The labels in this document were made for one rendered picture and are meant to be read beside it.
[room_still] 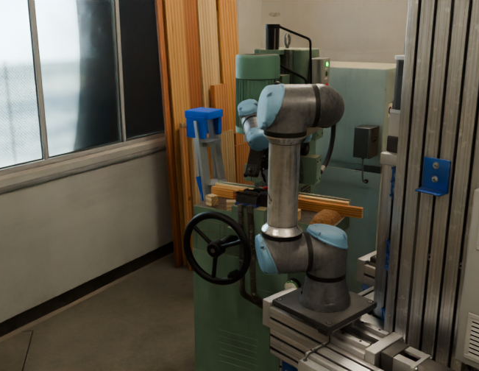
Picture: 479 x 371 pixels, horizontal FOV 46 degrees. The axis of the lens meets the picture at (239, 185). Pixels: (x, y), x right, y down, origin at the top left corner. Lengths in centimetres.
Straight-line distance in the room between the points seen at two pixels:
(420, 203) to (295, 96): 45
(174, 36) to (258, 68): 165
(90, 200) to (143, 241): 60
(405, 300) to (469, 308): 23
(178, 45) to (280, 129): 240
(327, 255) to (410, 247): 23
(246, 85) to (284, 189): 78
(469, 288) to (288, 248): 47
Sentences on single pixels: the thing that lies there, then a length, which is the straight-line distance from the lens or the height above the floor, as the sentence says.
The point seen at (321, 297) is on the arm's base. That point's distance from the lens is 168.
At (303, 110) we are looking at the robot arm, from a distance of 149.
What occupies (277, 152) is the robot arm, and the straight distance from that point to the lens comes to 152.
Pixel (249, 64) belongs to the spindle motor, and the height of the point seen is 147.
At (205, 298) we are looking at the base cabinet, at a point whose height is 49.
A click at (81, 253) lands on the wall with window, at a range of 359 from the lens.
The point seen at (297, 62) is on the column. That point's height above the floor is 147.
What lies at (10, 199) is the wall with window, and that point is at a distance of 319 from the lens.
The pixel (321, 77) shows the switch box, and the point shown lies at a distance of 249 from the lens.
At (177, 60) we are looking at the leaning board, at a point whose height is 140.
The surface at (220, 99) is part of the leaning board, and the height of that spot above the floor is 112.
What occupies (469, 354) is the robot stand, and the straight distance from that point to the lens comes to 164.
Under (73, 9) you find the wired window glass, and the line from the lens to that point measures 349.
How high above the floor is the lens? 161
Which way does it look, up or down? 15 degrees down
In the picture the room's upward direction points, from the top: straight up
